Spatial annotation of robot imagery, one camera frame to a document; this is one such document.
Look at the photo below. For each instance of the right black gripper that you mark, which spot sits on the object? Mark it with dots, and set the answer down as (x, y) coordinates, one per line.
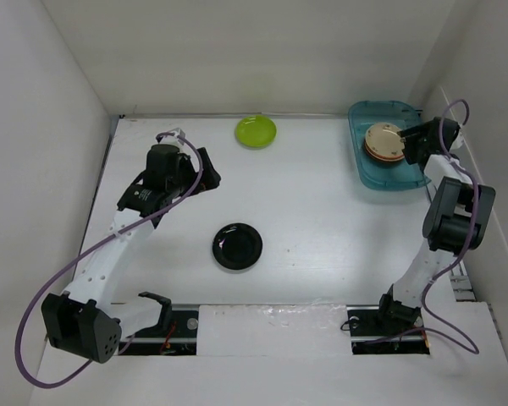
(411, 154)

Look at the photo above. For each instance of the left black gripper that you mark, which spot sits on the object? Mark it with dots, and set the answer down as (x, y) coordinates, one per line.
(209, 177)

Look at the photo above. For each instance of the cream plate small flowers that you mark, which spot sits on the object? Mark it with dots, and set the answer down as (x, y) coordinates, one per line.
(383, 142)

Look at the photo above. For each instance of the cream plate black patch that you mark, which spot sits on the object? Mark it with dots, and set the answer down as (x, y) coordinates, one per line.
(381, 158)

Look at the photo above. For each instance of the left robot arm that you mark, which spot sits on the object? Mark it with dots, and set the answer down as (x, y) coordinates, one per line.
(83, 320)

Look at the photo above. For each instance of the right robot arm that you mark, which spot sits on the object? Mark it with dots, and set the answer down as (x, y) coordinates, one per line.
(455, 223)

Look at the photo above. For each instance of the teal transparent plastic bin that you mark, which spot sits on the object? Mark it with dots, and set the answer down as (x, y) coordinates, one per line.
(398, 176)

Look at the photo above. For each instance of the green plate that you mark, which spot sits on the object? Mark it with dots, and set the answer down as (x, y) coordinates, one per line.
(256, 131)

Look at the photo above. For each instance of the black plate lower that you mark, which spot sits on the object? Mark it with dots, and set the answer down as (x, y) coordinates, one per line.
(237, 246)

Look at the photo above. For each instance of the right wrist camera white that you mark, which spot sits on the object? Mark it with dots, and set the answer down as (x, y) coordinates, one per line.
(458, 142)

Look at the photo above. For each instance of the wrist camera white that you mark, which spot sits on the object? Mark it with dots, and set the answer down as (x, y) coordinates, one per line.
(174, 137)
(458, 142)

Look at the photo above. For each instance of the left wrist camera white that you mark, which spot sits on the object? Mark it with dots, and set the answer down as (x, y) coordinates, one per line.
(174, 137)

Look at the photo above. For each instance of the metal rail right side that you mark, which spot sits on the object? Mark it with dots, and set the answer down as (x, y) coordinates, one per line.
(461, 285)

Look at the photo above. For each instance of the metal rail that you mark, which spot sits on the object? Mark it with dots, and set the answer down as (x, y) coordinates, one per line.
(461, 285)
(301, 330)

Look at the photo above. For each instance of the metal rail front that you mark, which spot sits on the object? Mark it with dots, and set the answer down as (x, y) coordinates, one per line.
(301, 330)

